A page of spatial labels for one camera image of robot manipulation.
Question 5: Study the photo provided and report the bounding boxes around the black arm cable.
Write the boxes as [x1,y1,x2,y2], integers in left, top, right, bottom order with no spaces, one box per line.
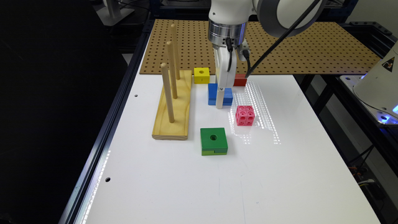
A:
[244,0,322,79]

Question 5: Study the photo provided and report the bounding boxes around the brown pegboard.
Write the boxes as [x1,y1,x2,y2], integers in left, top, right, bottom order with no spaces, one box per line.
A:
[140,19,380,75]

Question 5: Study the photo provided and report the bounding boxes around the grey monitor stand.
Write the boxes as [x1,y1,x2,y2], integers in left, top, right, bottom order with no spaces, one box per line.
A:
[96,0,135,26]

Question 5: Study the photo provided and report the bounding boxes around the rear wooden peg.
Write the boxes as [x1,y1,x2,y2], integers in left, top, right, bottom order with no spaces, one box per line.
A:
[170,24,180,80]

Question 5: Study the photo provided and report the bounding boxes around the middle wooden peg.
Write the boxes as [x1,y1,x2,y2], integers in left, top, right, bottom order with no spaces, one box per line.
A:
[166,40,178,99]

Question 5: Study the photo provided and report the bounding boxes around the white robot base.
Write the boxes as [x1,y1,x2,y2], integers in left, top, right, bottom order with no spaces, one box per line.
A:
[340,44,397,126]

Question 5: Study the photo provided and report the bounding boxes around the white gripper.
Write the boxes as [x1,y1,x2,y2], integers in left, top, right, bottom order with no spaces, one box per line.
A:
[213,43,250,109]

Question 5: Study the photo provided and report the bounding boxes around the front wooden peg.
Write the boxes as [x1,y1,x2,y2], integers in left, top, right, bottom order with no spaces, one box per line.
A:
[160,63,175,123]

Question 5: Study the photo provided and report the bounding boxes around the blue block with hole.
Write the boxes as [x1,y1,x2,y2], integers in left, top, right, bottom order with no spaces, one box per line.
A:
[208,83,233,106]

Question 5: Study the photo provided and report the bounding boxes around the pink interlocking cube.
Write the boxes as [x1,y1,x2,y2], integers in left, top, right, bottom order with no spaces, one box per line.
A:
[235,105,256,126]

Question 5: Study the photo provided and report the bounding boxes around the wooden peg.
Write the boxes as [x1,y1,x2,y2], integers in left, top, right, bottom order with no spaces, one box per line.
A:
[170,24,180,80]
[166,40,178,99]
[160,63,175,123]

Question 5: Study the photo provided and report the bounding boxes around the yellow block with hole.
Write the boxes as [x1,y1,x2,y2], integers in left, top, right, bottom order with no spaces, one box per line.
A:
[194,67,210,84]

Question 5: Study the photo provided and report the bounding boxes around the red block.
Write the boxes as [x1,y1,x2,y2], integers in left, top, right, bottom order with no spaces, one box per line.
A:
[233,74,247,86]

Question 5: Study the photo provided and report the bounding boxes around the green block with hole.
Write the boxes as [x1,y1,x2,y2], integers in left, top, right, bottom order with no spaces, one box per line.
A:
[200,128,228,156]

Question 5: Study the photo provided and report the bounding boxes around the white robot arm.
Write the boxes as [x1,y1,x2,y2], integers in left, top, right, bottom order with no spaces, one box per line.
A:
[208,0,326,109]

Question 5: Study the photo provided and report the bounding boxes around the wooden peg base board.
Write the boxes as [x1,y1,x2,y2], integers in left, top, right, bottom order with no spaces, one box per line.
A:
[152,70,192,140]

